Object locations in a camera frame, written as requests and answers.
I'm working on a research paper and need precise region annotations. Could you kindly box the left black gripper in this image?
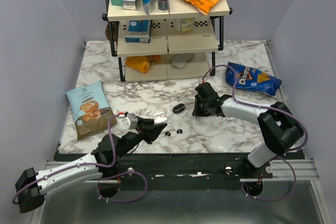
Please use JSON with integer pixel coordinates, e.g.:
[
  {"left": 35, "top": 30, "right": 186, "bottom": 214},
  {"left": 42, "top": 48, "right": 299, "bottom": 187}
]
[{"left": 117, "top": 116, "right": 167, "bottom": 158}]

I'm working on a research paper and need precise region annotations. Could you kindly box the black earbud charging case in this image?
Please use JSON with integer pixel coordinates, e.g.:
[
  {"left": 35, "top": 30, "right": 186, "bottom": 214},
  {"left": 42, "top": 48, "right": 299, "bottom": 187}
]
[{"left": 172, "top": 103, "right": 185, "bottom": 114}]

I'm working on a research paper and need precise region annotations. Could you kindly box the white earbud charging case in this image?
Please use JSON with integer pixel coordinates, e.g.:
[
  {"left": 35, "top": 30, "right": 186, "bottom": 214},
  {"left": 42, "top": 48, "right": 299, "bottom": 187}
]
[{"left": 153, "top": 112, "right": 167, "bottom": 124}]

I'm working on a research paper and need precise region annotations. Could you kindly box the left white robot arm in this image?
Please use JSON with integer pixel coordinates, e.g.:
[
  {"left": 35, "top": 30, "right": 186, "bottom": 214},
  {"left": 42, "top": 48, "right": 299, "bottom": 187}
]
[{"left": 12, "top": 112, "right": 167, "bottom": 213}]

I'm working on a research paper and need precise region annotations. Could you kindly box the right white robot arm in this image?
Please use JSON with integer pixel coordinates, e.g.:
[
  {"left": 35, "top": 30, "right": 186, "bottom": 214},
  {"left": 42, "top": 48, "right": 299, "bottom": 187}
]
[{"left": 193, "top": 82, "right": 304, "bottom": 178}]

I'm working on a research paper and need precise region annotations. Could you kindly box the blue Doritos chip bag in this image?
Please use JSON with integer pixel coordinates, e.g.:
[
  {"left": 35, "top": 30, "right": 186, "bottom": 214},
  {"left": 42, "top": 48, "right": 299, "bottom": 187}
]
[{"left": 225, "top": 62, "right": 282, "bottom": 96}]

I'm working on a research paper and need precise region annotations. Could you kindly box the cassava chips bag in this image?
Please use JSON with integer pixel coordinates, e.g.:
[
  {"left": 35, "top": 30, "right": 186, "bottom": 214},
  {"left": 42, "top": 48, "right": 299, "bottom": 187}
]
[{"left": 66, "top": 81, "right": 117, "bottom": 140}]

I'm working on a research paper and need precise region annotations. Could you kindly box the orange snack bag bottom shelf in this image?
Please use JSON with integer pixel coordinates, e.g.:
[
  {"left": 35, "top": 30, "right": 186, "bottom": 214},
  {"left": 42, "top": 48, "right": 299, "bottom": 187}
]
[{"left": 125, "top": 55, "right": 161, "bottom": 73}]

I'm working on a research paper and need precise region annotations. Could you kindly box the beige three-tier shelf rack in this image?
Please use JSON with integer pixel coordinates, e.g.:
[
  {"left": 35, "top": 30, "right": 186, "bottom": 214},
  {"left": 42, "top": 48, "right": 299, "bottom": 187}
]
[{"left": 102, "top": 0, "right": 232, "bottom": 82}]

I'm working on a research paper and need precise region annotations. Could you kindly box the cream printed mug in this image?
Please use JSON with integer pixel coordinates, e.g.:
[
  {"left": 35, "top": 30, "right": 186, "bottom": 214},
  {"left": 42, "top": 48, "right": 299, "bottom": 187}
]
[{"left": 173, "top": 17, "right": 194, "bottom": 33}]

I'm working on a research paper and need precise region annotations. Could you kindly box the blue white box middle shelf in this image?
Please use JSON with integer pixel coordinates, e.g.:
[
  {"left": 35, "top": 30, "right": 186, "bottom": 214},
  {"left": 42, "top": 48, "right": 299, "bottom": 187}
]
[{"left": 124, "top": 20, "right": 152, "bottom": 44}]

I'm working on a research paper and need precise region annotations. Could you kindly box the brown object behind rack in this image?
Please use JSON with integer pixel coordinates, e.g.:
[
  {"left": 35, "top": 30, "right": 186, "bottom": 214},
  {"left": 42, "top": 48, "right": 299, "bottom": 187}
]
[{"left": 105, "top": 25, "right": 114, "bottom": 41}]

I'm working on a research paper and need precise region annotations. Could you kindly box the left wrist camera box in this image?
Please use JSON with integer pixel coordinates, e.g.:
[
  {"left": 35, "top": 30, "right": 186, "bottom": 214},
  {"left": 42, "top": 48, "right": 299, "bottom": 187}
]
[{"left": 122, "top": 113, "right": 138, "bottom": 130}]

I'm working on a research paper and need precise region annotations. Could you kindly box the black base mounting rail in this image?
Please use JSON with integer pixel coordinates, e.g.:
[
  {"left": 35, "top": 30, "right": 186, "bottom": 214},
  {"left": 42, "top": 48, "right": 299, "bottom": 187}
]
[{"left": 54, "top": 152, "right": 276, "bottom": 192}]

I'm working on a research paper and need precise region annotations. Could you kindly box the aluminium extrusion rail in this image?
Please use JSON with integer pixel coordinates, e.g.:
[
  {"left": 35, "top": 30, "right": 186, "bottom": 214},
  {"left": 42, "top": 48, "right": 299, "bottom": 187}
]
[{"left": 235, "top": 159, "right": 320, "bottom": 182}]

